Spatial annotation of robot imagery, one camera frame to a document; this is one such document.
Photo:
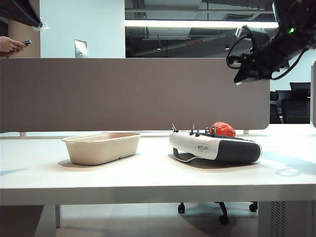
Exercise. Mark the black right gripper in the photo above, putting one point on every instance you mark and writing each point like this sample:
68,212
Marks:
271,54

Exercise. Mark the orange fruit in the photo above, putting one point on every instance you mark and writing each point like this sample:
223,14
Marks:
223,129

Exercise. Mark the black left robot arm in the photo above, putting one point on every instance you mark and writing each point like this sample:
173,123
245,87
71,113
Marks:
17,11

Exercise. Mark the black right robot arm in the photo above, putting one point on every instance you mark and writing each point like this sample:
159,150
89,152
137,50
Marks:
298,19

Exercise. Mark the beige paper lunchbox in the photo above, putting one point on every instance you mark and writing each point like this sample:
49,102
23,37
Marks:
101,149

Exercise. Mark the bystander hand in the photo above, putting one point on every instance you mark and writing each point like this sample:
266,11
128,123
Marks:
10,45

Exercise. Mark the black office chair with headrest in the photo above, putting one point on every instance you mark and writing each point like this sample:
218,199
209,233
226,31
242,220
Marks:
274,108

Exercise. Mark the white ceiling light strip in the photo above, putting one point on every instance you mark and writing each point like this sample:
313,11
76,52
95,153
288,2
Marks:
197,23

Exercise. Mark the black mesh office chair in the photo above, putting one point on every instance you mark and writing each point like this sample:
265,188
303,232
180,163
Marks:
296,106

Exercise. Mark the white-edged desk divider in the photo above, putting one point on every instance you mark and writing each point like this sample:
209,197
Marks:
314,93

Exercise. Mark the white and grey remote controller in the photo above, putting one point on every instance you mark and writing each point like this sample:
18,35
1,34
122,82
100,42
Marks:
214,148

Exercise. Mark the grey-brown desk divider panel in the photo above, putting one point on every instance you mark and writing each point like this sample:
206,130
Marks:
133,93

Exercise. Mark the black office chair caster base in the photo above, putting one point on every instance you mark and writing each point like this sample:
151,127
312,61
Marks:
223,209

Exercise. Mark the perforated white table leg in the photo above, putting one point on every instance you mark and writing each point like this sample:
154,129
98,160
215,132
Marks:
277,218

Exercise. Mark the dark smartphone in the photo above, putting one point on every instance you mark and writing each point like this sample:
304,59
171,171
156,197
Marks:
26,42

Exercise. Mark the plain white table leg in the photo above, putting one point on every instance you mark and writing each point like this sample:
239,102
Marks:
48,219

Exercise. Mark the brown side panel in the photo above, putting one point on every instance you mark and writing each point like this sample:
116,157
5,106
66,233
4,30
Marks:
18,219

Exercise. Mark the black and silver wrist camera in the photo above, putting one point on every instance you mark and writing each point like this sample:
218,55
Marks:
256,34

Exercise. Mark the metal wall switch plate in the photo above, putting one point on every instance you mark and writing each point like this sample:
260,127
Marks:
80,48

